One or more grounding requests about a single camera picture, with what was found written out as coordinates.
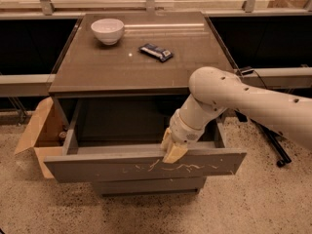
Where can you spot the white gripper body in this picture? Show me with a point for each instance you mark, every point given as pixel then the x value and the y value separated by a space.
pixel 180 130

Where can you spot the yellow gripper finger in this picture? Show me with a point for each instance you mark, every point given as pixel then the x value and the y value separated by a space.
pixel 167 140
pixel 174 151

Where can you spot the grey top drawer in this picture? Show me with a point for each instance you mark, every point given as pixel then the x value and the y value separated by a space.
pixel 118 139

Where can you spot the grey drawer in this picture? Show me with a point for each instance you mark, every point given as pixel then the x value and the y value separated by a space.
pixel 118 139
pixel 153 186

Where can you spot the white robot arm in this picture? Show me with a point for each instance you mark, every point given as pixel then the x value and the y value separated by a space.
pixel 212 91

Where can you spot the grey bottom drawer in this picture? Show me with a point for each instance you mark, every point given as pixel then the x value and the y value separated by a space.
pixel 153 186

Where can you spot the grey drawer cabinet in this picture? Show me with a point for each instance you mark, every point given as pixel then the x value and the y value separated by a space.
pixel 93 70

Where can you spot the open cardboard box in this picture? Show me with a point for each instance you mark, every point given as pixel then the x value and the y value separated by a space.
pixel 41 134

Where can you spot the blue snack packet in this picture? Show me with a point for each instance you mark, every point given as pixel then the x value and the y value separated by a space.
pixel 156 52

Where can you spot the black wheeled stand leg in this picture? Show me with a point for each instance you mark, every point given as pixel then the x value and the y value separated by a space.
pixel 270 137

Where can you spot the brown bottle in box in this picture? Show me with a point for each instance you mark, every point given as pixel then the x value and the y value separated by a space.
pixel 62 136

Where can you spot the white ceramic bowl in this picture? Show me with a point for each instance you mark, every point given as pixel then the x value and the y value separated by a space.
pixel 108 31

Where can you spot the black power adapter with cable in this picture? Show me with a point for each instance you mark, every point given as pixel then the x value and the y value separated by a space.
pixel 248 71

